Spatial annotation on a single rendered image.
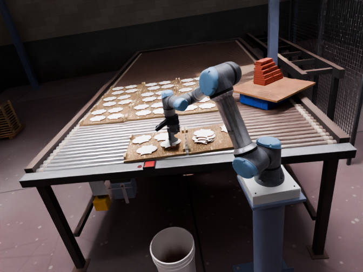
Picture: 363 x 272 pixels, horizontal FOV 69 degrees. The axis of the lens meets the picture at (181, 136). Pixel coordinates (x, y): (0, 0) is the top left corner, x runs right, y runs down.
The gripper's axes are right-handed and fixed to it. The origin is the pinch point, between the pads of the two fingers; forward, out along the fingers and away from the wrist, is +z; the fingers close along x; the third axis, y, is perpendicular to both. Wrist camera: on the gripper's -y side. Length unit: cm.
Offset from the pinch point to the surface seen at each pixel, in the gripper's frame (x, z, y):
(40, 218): 53, 101, -149
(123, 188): -19.8, 18.6, -32.5
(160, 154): -7.3, 4.2, -7.0
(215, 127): 20.7, 3.0, 32.5
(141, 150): -0.8, 3.5, -20.4
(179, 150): -5.0, 3.8, 5.4
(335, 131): -10, 0, 103
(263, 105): 45, 0, 75
